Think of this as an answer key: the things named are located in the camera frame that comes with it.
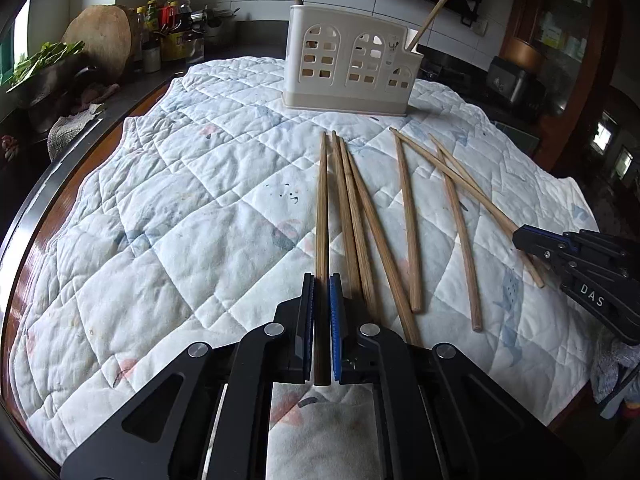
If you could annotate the round wooden chopping board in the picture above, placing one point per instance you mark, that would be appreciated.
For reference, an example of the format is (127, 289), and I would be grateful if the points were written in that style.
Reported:
(100, 35)

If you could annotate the yellow tin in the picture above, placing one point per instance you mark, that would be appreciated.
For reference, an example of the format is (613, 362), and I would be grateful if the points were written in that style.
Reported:
(173, 46)

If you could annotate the green leafy vegetables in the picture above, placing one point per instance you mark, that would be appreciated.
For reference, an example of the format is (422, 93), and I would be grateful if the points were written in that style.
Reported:
(40, 60)

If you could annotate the metal bowl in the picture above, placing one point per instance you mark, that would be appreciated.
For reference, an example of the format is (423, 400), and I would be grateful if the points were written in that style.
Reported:
(55, 87)

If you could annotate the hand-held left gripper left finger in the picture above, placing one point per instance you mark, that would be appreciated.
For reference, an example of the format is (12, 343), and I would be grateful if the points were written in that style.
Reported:
(309, 310)

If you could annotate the person's right hand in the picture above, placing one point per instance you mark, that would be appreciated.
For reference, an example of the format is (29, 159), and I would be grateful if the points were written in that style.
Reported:
(620, 365)

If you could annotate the wall socket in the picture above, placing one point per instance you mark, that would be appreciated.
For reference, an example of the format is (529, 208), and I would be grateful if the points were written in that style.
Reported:
(480, 26)

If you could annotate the cream plastic utensil holder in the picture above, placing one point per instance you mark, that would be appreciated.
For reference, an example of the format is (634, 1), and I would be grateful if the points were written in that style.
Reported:
(345, 102)

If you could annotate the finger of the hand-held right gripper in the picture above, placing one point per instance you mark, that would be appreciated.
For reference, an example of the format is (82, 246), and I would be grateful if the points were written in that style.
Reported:
(540, 246)

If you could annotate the metal pressure cooker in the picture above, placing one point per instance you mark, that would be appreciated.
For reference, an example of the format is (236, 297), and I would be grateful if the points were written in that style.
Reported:
(216, 17)

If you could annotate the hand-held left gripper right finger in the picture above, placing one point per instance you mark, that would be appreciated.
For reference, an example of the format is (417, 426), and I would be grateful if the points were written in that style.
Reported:
(336, 330)

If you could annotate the grey rag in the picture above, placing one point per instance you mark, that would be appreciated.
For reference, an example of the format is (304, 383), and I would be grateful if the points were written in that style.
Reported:
(70, 127)

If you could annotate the black gas stove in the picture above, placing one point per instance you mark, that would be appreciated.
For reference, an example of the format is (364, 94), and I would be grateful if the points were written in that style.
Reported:
(450, 77)

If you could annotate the black countertop appliance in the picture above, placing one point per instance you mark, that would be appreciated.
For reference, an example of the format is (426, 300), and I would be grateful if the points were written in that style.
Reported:
(515, 85)

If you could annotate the white quilted mat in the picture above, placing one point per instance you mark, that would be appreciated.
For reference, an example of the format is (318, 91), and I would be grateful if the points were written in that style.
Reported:
(175, 210)

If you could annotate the large dark soy sauce bottle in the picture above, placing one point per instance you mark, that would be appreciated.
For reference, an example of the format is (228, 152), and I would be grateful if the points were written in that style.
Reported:
(178, 7)

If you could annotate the small glass jar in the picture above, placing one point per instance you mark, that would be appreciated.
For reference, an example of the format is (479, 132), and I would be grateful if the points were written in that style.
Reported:
(196, 49)
(151, 58)

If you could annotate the wooden cabinet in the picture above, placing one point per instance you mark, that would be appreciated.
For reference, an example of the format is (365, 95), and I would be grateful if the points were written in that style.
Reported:
(575, 35)

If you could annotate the yellow-capped sauce bottle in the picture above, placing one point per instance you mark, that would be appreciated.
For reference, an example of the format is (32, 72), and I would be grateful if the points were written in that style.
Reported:
(153, 15)
(141, 22)

